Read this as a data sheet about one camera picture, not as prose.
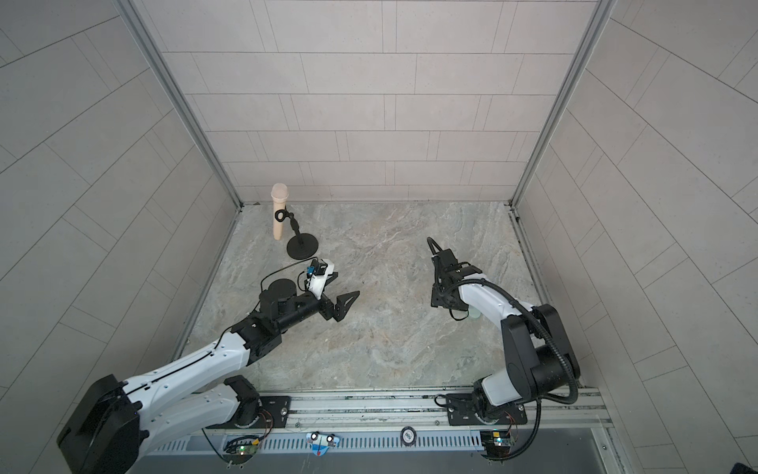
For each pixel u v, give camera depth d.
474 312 0.57
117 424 0.38
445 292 0.65
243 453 0.65
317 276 0.64
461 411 0.71
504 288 0.52
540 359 0.42
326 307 0.66
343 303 0.68
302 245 1.02
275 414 0.70
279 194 0.83
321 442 0.66
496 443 0.68
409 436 0.68
